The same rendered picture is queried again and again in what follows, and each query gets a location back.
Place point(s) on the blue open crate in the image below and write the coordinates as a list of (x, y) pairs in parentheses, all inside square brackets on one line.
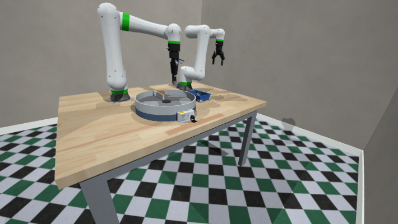
[(203, 95)]

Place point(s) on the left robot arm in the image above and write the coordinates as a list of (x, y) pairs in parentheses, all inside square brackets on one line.
[(203, 33)]

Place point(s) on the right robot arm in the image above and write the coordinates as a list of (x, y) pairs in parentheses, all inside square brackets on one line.
[(111, 22)]

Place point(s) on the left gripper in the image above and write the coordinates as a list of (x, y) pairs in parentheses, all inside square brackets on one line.
[(218, 52)]

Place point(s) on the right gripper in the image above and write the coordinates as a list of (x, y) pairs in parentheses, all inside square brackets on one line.
[(174, 70)]

